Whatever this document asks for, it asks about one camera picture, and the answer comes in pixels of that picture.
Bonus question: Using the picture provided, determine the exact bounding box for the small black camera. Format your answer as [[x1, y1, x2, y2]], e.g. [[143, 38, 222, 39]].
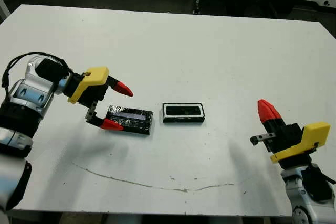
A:
[[166, 105, 202, 117]]

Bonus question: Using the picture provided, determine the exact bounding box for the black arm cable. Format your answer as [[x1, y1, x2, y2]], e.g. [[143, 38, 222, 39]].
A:
[[309, 163, 336, 185], [1, 52, 73, 96]]

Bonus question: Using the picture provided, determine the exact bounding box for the black box base white insert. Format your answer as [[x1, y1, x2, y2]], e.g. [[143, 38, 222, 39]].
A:
[[162, 102, 205, 124]]

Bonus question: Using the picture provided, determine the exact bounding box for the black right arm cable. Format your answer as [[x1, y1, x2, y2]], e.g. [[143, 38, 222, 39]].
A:
[[309, 163, 336, 185]]

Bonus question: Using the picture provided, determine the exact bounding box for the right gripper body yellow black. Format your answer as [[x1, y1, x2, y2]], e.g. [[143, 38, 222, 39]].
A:
[[250, 122, 331, 168]]

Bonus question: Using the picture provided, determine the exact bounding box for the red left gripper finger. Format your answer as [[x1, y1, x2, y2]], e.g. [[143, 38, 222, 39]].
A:
[[86, 115, 124, 132], [106, 74, 134, 98]]

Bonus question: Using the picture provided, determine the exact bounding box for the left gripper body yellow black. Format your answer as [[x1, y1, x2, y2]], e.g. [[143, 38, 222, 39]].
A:
[[67, 66, 110, 124]]

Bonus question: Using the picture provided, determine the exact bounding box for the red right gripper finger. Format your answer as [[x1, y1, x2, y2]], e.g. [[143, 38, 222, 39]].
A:
[[269, 104, 289, 133], [258, 100, 276, 133]]

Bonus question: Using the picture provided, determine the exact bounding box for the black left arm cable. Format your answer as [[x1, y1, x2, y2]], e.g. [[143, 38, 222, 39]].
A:
[[1, 52, 73, 96]]

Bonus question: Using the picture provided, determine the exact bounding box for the black box lid white stripe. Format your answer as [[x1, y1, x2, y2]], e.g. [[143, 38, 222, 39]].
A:
[[104, 105, 154, 136]]

